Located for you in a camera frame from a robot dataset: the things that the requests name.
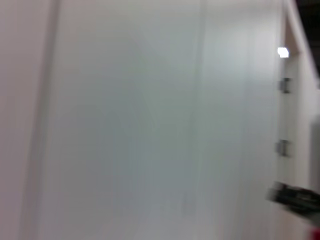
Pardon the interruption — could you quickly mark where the bright white wall tag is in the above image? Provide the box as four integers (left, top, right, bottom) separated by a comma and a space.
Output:
277, 46, 290, 59

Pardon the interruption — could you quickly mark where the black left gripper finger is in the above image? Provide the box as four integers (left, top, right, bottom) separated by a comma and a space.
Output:
265, 181, 320, 223

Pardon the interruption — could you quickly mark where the metal door hinge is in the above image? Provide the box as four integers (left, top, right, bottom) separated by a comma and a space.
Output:
276, 139, 291, 157
279, 77, 292, 94

